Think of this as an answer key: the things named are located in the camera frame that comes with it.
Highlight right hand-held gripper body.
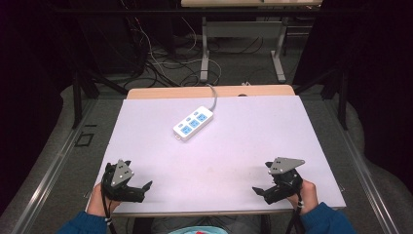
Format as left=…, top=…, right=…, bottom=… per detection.
left=264, top=157, right=306, bottom=200

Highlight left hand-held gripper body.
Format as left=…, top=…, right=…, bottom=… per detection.
left=100, top=159, right=137, bottom=203

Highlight person's right hand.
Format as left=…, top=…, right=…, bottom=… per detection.
left=286, top=179, right=319, bottom=216

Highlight person's left hand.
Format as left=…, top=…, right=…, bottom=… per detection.
left=86, top=182, right=122, bottom=218

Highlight person's body clothing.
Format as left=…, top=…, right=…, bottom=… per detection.
left=131, top=214, right=272, bottom=234

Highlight white power strip blue sockets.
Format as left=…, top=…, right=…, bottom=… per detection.
left=172, top=105, right=215, bottom=142

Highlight black metal stand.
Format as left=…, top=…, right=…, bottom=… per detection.
left=293, top=66, right=351, bottom=132
left=70, top=68, right=129, bottom=130

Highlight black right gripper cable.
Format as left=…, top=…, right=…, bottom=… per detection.
left=284, top=192, right=306, bottom=234

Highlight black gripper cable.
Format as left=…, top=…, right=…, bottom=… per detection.
left=284, top=192, right=306, bottom=234
left=99, top=165, right=119, bottom=234

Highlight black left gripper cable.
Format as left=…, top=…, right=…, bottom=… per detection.
left=99, top=165, right=119, bottom=234

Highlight grey power strip cable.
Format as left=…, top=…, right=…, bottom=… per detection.
left=206, top=83, right=219, bottom=112

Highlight tangle of floor cables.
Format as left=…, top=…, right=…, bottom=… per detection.
left=120, top=0, right=265, bottom=89

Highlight grey metal frame desk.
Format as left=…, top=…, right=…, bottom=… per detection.
left=180, top=0, right=323, bottom=84

